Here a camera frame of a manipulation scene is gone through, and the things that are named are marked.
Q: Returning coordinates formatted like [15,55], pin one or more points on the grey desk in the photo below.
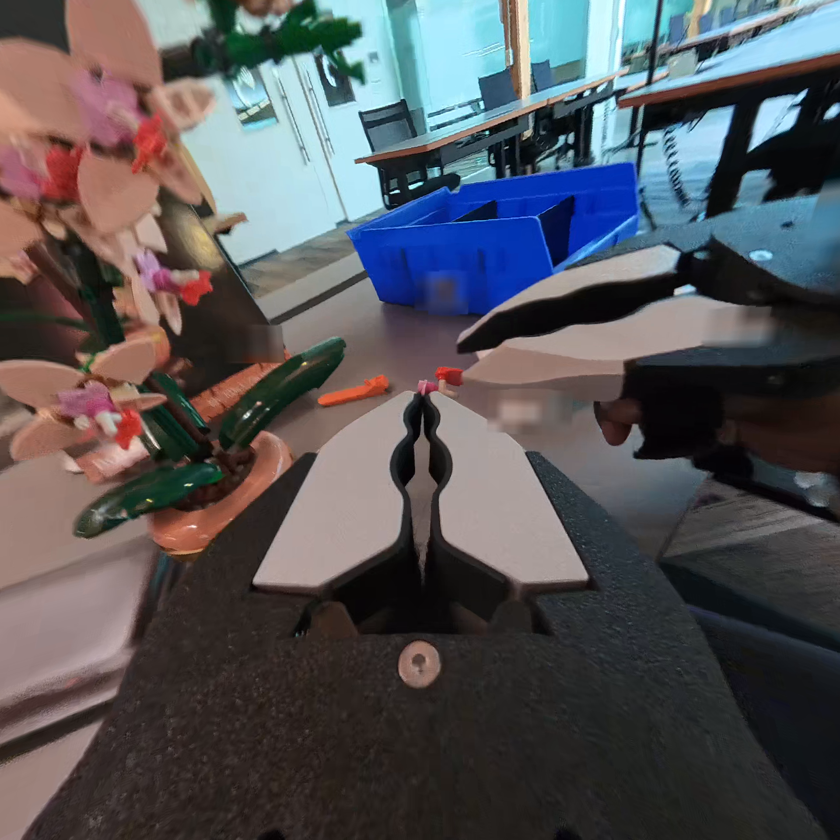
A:
[367,341]

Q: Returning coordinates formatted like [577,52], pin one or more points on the orange brick separator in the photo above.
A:
[354,392]

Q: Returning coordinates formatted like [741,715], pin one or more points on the blue office chair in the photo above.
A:
[499,88]
[541,73]

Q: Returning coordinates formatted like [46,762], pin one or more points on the toy brick orchid plant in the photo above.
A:
[216,518]

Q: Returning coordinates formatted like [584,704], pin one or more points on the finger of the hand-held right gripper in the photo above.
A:
[590,282]
[577,358]

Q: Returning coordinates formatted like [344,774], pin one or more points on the blue plastic bin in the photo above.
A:
[459,262]

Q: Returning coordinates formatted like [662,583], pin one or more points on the small pink red flower piece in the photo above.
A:
[449,375]

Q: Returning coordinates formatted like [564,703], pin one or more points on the wood-edged office table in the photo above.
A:
[722,79]
[459,131]

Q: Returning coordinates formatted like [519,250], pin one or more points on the thin black pole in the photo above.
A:
[649,98]

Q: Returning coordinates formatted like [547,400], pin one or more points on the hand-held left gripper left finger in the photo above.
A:
[334,512]

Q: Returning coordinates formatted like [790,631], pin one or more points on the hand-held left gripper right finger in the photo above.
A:
[499,512]

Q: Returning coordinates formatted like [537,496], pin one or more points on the black orchid set box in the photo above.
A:
[223,295]

